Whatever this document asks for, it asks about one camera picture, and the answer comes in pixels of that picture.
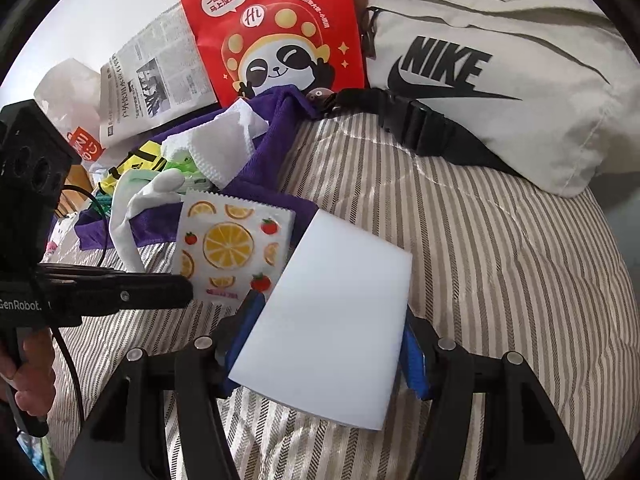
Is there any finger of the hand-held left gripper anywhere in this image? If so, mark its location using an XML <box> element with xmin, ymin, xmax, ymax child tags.
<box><xmin>80</xmin><ymin>267</ymin><xmax>195</xmax><ymax>317</ymax></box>

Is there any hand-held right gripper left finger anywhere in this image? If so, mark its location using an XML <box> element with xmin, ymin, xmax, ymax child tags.
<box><xmin>62</xmin><ymin>290</ymin><xmax>266</xmax><ymax>480</ymax></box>

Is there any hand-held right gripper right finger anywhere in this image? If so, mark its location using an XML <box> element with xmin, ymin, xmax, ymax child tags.
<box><xmin>400</xmin><ymin>305</ymin><xmax>586</xmax><ymax>480</ymax></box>

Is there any white foam block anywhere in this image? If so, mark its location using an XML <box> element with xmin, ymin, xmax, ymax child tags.
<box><xmin>227</xmin><ymin>208</ymin><xmax>413</xmax><ymax>432</ymax></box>

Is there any fruit print packet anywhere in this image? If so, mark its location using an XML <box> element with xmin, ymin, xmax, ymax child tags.
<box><xmin>171</xmin><ymin>191</ymin><xmax>297</xmax><ymax>306</ymax></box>

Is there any white sock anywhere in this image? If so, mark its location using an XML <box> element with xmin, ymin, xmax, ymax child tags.
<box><xmin>109</xmin><ymin>169</ymin><xmax>188</xmax><ymax>272</ymax></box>

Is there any yellow small pouch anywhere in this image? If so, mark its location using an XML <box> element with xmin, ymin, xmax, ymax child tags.
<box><xmin>97</xmin><ymin>140</ymin><xmax>168</xmax><ymax>196</ymax></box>

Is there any green tissue pack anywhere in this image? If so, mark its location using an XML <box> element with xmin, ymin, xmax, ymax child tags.
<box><xmin>165</xmin><ymin>152</ymin><xmax>213</xmax><ymax>193</ymax></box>

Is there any purple towel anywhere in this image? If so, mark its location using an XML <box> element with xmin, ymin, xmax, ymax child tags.
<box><xmin>75</xmin><ymin>85</ymin><xmax>321</xmax><ymax>253</ymax></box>

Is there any person's left hand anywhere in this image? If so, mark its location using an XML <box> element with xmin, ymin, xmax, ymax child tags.
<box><xmin>0</xmin><ymin>337</ymin><xmax>57</xmax><ymax>417</ymax></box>

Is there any wooden nightstand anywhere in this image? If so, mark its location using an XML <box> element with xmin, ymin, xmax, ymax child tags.
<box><xmin>62</xmin><ymin>162</ymin><xmax>96</xmax><ymax>196</ymax></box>

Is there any white plastic shopping bag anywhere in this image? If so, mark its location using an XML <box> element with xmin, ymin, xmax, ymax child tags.
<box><xmin>32</xmin><ymin>57</ymin><xmax>108</xmax><ymax>166</ymax></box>

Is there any striped quilt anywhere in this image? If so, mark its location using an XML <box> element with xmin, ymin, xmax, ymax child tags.
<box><xmin>47</xmin><ymin>110</ymin><xmax>616</xmax><ymax>480</ymax></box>

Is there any folded newspaper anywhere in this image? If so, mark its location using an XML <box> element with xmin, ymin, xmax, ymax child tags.
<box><xmin>99</xmin><ymin>2</ymin><xmax>221</xmax><ymax>150</ymax></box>

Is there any red paper bag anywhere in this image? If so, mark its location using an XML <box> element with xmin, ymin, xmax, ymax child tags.
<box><xmin>175</xmin><ymin>0</ymin><xmax>368</xmax><ymax>108</ymax></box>

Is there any white waist bag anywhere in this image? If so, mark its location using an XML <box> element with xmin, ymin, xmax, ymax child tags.
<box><xmin>320</xmin><ymin>0</ymin><xmax>640</xmax><ymax>198</ymax></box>

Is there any black cable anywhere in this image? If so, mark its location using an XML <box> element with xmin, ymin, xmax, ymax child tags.
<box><xmin>50</xmin><ymin>185</ymin><xmax>113</xmax><ymax>438</ymax></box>

